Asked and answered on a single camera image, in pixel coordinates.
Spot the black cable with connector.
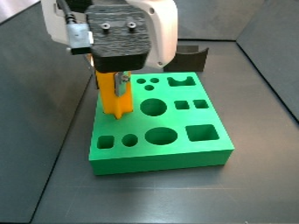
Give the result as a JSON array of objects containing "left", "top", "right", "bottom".
[{"left": 54, "top": 0, "right": 94, "bottom": 56}]

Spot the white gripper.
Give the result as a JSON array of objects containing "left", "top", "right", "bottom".
[{"left": 41, "top": 0, "right": 177, "bottom": 97}]

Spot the green shape-sorting board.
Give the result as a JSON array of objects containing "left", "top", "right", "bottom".
[{"left": 88, "top": 72, "right": 233, "bottom": 175}]

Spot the orange star-shaped prism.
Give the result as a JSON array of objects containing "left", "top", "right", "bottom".
[{"left": 96, "top": 72, "right": 133, "bottom": 119}]

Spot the black curved holder stand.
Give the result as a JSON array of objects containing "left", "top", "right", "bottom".
[{"left": 163, "top": 45, "right": 209, "bottom": 72}]

